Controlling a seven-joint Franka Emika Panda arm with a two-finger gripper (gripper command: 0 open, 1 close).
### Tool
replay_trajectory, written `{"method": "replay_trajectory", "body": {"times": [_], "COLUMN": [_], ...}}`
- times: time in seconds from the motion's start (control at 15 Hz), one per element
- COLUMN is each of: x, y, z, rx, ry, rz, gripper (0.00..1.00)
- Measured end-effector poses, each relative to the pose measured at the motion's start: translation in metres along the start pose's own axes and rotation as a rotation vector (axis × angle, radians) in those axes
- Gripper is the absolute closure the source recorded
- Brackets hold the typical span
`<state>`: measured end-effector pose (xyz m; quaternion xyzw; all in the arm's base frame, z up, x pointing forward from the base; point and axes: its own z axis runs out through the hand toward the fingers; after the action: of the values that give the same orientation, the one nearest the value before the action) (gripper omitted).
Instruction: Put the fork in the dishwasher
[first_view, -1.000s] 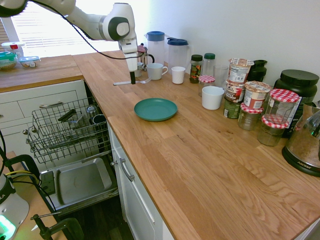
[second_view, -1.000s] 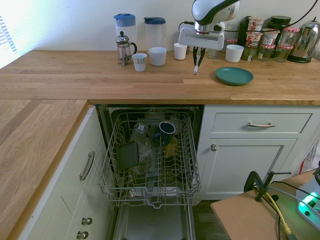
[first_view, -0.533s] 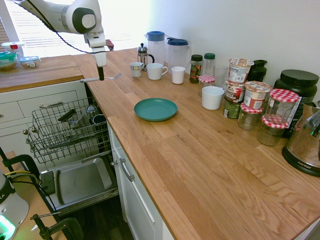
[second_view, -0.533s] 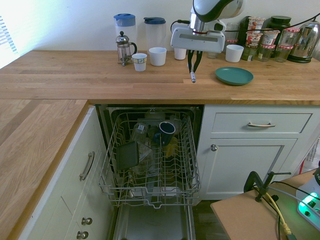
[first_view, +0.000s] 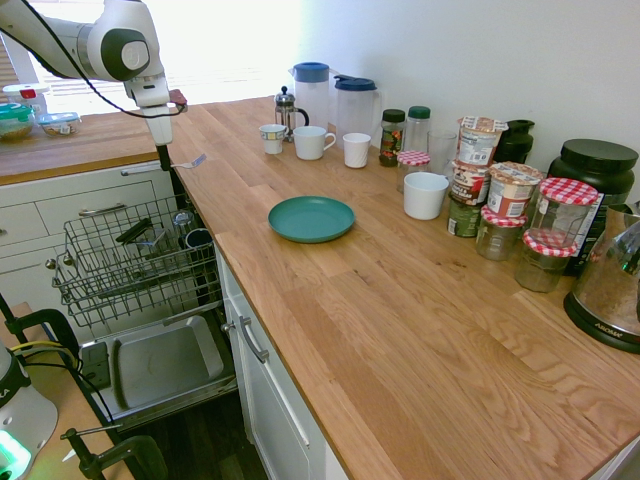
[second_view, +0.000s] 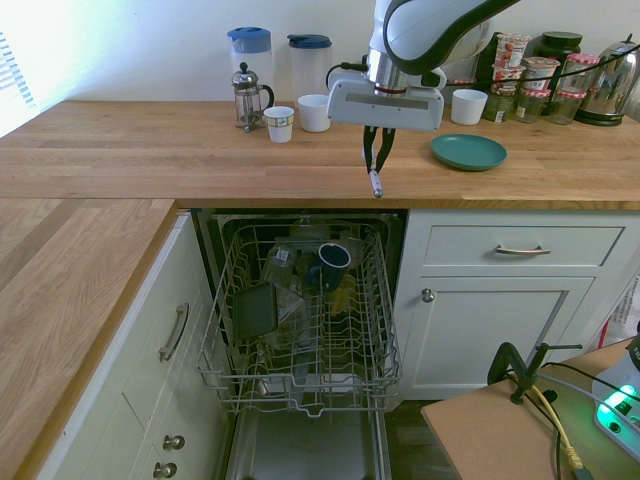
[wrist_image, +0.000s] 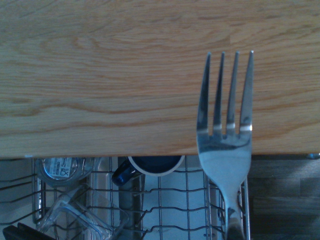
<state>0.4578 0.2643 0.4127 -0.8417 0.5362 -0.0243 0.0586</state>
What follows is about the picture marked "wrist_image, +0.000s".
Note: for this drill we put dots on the navy blue mug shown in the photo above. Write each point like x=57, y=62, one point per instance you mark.
x=155, y=166

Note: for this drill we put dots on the clear glass jar with label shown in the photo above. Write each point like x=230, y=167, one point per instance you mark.
x=62, y=170

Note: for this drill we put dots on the clear plastic container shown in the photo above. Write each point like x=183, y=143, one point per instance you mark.
x=82, y=217

